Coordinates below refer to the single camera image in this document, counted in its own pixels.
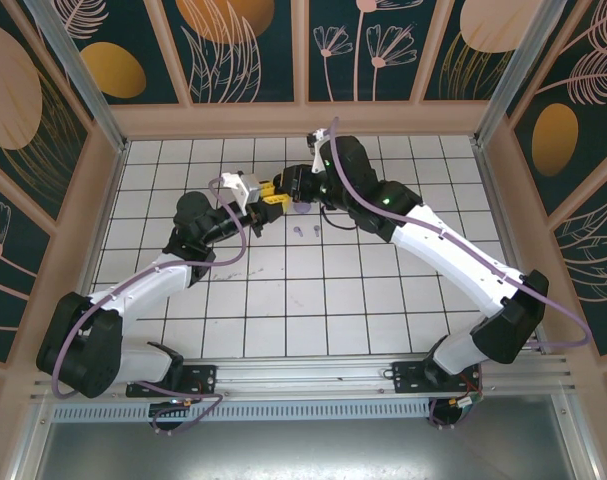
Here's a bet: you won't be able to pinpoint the teal panel, pink flowers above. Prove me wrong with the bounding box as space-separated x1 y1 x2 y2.
307 0 437 104

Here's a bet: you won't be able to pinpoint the teal panel, orange circle, leaves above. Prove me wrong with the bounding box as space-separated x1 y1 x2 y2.
161 0 297 105

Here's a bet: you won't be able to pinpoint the teal panel, beige circle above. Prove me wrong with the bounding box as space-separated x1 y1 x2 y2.
421 0 534 103

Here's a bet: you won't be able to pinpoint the teal panel, small orange oval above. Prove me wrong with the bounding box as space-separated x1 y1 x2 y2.
47 0 184 106

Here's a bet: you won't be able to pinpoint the teal panel, single flower outline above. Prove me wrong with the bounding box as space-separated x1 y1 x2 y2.
0 174 53 364

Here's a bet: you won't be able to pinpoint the teal panel, large beige oval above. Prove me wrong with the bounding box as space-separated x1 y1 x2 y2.
0 0 93 221

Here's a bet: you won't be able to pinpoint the teal panel, orange oval, feathers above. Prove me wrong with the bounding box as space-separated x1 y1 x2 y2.
510 0 607 217

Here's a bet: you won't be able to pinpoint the teal panel, feather outlines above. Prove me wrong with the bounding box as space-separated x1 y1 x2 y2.
552 187 607 357

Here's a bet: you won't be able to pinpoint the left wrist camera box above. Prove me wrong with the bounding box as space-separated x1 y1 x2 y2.
221 171 265 207

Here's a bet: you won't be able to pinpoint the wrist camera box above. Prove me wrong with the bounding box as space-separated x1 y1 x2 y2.
221 171 265 207
306 127 335 175

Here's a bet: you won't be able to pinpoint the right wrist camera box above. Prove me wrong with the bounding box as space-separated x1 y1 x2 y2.
306 127 335 175

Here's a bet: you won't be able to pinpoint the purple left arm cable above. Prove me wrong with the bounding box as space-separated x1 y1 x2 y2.
51 178 249 435

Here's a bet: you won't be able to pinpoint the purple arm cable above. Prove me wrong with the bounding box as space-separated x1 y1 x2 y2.
51 178 249 435
330 116 593 430

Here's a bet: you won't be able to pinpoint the thin black right gripper cable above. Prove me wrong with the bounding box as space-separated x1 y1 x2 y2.
318 205 365 233

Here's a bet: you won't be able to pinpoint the aluminium table edge rail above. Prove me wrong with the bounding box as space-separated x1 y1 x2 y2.
474 142 554 356
77 142 130 301

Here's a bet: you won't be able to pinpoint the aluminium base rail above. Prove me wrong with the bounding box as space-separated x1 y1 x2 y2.
30 353 578 404

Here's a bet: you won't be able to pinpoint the aluminium frame post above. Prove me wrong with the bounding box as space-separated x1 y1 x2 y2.
552 394 607 480
474 0 569 149
23 0 130 153
10 399 52 480

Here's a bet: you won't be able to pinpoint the grey slotted cable duct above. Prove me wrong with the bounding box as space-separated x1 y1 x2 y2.
50 402 434 424

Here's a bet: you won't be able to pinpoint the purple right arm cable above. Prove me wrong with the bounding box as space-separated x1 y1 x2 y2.
330 116 593 430

